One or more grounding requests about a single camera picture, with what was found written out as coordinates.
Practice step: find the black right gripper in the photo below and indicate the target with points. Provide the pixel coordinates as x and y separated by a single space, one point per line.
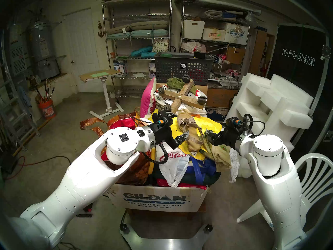
227 137

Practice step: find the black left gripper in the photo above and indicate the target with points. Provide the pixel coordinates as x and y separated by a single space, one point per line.
164 134

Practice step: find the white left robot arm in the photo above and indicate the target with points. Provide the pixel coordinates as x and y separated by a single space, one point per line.
78 179

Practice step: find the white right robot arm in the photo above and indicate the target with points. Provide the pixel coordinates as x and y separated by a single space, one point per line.
278 194

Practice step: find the yellow towel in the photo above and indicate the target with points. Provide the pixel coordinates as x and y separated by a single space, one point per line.
212 125

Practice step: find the tan green-tipped garden glove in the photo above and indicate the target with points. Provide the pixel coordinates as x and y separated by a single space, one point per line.
219 155

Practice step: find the blue white patterned cloth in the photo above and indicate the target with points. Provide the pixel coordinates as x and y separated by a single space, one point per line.
216 114

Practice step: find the wooden cross caster dolly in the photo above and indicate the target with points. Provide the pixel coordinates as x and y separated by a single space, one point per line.
182 95

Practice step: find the pink white pillow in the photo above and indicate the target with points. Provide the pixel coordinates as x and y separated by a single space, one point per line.
147 101

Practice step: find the brown wooden chest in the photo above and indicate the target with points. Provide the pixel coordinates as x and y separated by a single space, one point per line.
221 97

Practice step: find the green knit glove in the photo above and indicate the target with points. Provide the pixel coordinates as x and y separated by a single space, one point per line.
175 82

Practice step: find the white red-target plastic bag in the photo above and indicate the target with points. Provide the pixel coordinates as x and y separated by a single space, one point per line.
171 171

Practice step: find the flat brown cardboard box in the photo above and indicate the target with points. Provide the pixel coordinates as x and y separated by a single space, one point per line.
203 89

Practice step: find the red fabric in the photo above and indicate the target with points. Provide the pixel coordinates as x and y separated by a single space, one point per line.
187 185

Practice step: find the dark plastic mesh basket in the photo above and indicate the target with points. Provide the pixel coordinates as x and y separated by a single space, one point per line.
169 67

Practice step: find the pink artificial flowers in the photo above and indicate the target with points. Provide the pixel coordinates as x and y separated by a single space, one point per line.
231 72

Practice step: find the white foam packing insert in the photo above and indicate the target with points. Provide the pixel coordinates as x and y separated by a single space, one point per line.
281 114

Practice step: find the black yellow small box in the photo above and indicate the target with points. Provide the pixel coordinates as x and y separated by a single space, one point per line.
199 55

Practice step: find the large Gildan activewear carton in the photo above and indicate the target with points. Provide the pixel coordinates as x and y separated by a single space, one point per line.
156 200

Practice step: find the white overbed table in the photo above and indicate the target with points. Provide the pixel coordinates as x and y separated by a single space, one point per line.
105 93

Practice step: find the blue white product box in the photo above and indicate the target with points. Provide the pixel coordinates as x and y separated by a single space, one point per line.
121 68

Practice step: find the pale plastic shelf bag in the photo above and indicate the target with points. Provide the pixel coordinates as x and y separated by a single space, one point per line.
192 47

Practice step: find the teal blue cushion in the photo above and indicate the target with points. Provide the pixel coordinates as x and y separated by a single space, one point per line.
140 52

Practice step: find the Hope print pillow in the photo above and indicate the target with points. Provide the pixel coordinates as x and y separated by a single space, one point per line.
160 45

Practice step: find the orange patterned ribbon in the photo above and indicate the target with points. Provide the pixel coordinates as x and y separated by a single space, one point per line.
89 121

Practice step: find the black star knob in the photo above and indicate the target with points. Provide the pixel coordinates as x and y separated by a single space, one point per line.
125 227
208 228

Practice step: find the mint seat cushion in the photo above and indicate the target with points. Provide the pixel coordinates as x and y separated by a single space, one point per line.
149 33

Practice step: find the brown wooden cabinet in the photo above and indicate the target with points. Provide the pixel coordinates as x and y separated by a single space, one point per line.
257 51

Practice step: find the white labelled cardboard box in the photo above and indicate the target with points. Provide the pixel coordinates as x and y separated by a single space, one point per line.
212 34

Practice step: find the white plastic chair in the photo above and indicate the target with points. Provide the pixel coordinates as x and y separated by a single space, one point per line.
314 157

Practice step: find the tan seat cushion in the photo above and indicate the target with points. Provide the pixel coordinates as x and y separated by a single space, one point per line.
149 25

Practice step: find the small white Gildan box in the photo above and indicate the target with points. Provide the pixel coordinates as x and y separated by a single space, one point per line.
236 33

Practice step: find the white panel door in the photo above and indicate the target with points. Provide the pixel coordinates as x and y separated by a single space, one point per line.
80 43

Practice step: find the black flight case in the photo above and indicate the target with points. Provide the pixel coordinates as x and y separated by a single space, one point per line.
299 43

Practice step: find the orange plastic bucket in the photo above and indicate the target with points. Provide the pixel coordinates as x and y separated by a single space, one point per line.
48 110

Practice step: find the grey water heater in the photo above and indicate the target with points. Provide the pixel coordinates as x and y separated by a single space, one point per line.
41 49

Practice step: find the aluminium ladder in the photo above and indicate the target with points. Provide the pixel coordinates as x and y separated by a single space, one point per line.
15 114

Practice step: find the grey furnace unit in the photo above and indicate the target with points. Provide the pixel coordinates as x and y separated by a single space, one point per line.
18 59

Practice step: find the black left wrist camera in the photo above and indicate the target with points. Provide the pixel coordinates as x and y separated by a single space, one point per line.
157 119

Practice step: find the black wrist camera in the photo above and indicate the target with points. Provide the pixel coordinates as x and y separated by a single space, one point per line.
157 119
232 122

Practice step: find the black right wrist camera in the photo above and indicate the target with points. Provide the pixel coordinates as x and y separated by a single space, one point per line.
232 122

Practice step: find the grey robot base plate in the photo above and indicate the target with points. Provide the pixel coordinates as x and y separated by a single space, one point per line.
166 244

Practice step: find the anchor wall decoration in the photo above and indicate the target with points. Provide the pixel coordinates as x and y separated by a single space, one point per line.
100 33

